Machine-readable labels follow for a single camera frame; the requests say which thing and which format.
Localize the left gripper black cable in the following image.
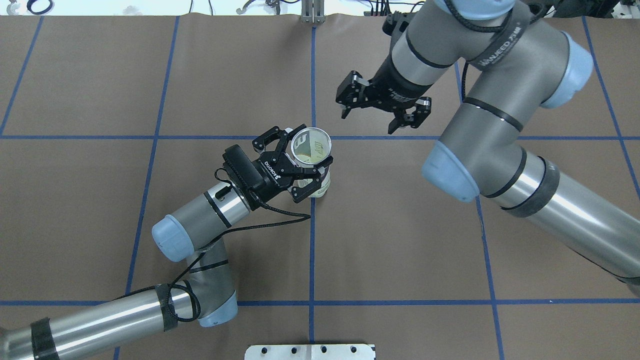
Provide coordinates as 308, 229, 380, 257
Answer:
165, 167, 312, 323

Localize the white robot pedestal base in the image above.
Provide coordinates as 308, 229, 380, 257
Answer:
244, 343, 377, 360

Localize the white tennis ball can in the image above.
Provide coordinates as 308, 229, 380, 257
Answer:
290, 127, 332, 198

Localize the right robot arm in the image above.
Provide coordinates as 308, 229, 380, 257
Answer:
335, 0, 640, 296

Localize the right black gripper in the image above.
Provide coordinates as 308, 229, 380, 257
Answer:
335, 55, 432, 135

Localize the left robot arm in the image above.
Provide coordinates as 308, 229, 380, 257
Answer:
1, 124, 334, 360

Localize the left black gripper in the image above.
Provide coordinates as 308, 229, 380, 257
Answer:
222, 124, 334, 202

